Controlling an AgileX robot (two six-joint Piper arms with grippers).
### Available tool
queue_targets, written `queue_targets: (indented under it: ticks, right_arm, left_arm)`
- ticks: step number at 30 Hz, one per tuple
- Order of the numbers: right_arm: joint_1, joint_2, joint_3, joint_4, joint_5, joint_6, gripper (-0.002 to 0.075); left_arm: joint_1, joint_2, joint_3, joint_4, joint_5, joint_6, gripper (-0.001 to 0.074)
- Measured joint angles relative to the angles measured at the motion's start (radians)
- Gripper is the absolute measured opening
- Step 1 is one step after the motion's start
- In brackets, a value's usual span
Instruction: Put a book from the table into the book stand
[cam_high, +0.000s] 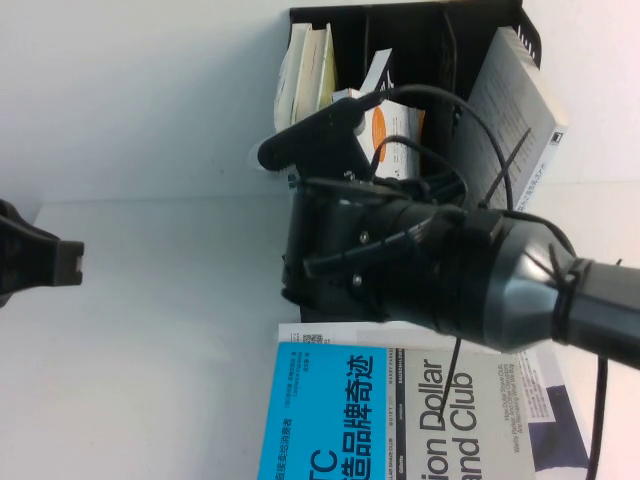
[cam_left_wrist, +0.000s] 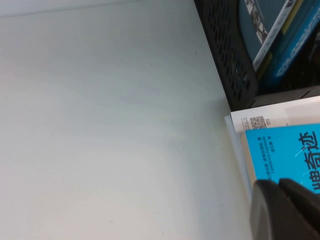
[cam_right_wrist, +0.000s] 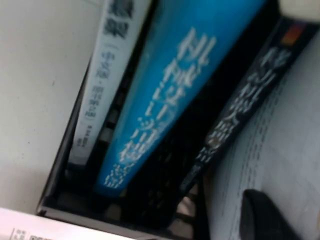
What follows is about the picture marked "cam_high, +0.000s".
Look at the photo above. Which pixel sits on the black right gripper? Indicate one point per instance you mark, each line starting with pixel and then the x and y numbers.
pixel 340 250

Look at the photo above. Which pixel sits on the black plastic book stand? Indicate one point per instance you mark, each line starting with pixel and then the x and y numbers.
pixel 410 30

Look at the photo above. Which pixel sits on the white orange ROS2 book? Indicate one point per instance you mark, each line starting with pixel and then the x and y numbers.
pixel 395 125

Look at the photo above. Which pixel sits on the white spine book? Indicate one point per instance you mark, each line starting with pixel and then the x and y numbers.
pixel 290 75

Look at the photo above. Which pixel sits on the blue grey Dollar Club book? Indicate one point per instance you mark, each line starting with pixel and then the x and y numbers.
pixel 325 425

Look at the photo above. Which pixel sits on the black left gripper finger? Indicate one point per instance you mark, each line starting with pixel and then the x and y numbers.
pixel 40 260

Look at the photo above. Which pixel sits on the white book with navy patch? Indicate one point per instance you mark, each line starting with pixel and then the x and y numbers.
pixel 320 334

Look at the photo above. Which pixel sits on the grey cover leaning book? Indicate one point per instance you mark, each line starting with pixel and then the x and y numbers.
pixel 515 100

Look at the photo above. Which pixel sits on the dark spine robotics book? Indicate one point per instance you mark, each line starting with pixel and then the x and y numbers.
pixel 382 67

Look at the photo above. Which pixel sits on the blue spine yellow cover book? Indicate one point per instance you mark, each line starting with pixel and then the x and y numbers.
pixel 320 65

